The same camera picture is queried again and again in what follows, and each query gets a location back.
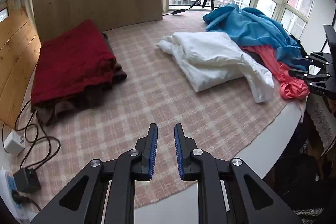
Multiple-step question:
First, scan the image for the black charger cable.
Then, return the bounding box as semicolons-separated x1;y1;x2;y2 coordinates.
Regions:
3;101;61;169

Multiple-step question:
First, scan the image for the black power adapter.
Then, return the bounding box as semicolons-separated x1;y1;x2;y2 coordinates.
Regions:
13;168;41;193

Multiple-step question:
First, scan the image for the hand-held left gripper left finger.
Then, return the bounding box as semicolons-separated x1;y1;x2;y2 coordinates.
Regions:
30;123;159;224

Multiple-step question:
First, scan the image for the pine plank board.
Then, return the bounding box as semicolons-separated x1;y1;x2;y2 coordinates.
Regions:
0;7;42;128

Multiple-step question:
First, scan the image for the blue shirt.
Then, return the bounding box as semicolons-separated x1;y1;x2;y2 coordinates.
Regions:
203;3;307;71

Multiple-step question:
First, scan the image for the cream lace cloth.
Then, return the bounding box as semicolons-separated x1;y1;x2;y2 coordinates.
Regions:
306;94;336;151

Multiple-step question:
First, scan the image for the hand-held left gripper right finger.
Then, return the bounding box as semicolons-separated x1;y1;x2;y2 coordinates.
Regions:
174;123;302;224

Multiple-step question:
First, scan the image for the pink garment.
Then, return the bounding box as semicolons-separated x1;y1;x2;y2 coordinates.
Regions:
240;45;310;101

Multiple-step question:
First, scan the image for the white charger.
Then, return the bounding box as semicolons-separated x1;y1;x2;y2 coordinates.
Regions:
4;130;26;156

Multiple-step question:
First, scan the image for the white power strip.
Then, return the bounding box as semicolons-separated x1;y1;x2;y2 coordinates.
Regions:
0;169;30;220

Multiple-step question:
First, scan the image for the white shirt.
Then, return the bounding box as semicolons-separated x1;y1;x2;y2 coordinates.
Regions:
157;31;275;104

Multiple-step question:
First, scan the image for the brown folded cloth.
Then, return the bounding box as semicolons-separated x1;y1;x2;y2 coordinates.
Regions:
31;32;128;126

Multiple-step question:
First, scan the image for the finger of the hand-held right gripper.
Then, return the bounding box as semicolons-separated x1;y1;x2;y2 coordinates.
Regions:
288;70;327;85
291;53;328;65

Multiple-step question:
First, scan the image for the black garment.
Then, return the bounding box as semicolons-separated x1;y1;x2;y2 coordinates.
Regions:
289;35;309;56

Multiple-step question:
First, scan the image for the pink plaid mat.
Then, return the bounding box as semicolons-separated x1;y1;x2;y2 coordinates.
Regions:
16;12;288;212

